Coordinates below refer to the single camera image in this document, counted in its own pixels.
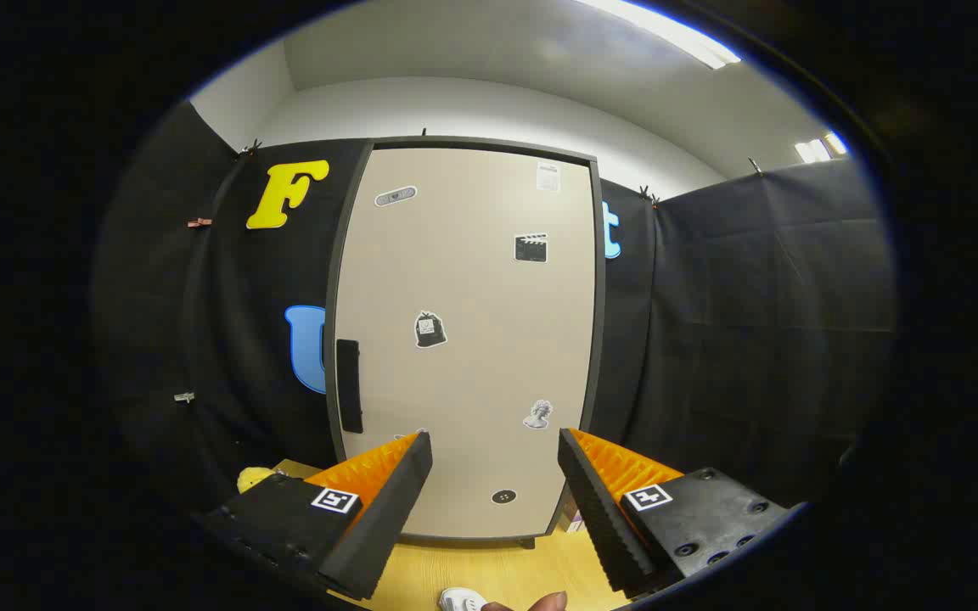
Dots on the white shoe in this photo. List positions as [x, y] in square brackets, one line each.
[460, 602]

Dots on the black backdrop cloth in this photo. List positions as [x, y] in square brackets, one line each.
[752, 297]

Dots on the small ceiling light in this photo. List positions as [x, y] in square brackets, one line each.
[820, 148]

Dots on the long ceiling light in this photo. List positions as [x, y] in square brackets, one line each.
[667, 30]

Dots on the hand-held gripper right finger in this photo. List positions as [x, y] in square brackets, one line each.
[604, 518]

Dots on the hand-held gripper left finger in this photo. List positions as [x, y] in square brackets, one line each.
[387, 518]

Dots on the dark grey shoe cabinet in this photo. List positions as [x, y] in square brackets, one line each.
[598, 339]

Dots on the yellow plush toy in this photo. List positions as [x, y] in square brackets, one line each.
[251, 479]

